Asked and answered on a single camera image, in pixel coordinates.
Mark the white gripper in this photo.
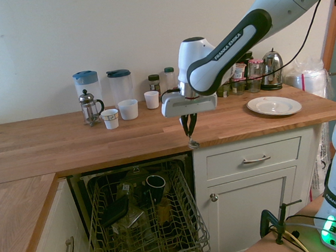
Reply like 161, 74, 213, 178
159, 86, 222, 140

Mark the silver metal spoon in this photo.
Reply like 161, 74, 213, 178
187, 133, 201, 151

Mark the built-in dishwasher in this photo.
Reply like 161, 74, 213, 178
65, 150, 212, 252

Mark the small white cup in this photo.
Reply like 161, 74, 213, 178
143, 89, 161, 111

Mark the jar of green olives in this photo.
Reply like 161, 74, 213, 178
215, 82, 233, 99

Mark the clear jar green lid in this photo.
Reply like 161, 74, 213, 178
163, 66, 178, 92

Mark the spice jar black lid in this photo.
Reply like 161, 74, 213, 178
146, 73, 163, 99

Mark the white cabinet drawer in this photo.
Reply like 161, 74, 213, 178
203, 135, 306, 180

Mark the small empty glass jar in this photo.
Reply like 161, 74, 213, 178
230, 78, 247, 97

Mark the wide white cup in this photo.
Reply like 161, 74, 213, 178
117, 97, 141, 122

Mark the black mug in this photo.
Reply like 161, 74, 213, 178
144, 173, 169, 202

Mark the white tub red label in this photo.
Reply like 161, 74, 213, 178
230, 61, 249, 81

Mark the clear pitcher dark teal lid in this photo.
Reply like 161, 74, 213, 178
105, 68, 137, 109

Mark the patterned paper cup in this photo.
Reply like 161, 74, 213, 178
100, 108, 121, 131

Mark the glass jar red checked lid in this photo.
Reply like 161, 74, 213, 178
246, 57, 268, 95

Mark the white ceramic plate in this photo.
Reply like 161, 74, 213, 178
245, 92, 304, 120

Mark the dark bottle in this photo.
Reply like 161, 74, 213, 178
240, 50, 255, 65

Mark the stainless steel kettle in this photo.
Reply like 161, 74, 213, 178
256, 46, 288, 93

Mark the glass French press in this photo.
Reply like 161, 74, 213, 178
77, 87, 107, 128

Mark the white cabinet door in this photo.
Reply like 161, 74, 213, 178
204, 165, 307, 252

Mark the clear pitcher light blue lid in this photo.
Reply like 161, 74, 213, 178
72, 69, 104, 113

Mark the black rectangular tray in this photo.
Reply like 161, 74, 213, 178
98, 194, 133, 229

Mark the black C-clamp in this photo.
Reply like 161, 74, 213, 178
256, 199, 307, 247

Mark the clear plastic bag of cups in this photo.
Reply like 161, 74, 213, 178
282, 53, 336, 104

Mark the printed clear plastic bag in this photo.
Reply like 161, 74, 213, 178
301, 120, 336, 207

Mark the wooden robot mounting table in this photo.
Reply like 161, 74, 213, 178
225, 195, 335, 252

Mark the white corner cabinet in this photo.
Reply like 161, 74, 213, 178
11, 176, 93, 252

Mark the curved metal drawer handle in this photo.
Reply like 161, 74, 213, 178
242, 154, 272, 166

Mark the metal wire dishwasher rack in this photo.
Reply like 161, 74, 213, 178
77, 157, 212, 252

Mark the black base cable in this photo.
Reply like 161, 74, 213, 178
283, 210, 336, 235

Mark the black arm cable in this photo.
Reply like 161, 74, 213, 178
221, 0, 336, 84

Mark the yellow white cable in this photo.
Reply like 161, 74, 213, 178
282, 227, 313, 252

